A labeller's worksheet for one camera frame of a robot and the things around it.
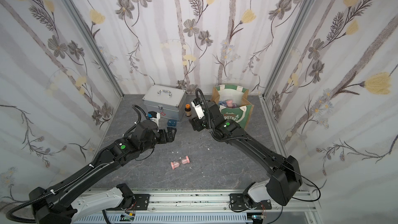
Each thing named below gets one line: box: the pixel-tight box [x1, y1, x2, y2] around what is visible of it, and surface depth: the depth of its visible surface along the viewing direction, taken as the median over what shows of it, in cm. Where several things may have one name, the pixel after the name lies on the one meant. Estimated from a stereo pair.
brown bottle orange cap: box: [184, 103, 192, 117], surface depth 106 cm
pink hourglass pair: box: [181, 155, 191, 165], surface depth 87 cm
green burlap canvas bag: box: [210, 84, 255, 130], surface depth 98 cm
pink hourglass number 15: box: [170, 161, 180, 171], surface depth 85 cm
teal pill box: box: [166, 119, 178, 127], surface depth 103 cm
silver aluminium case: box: [141, 84, 188, 121], surface depth 100 cm
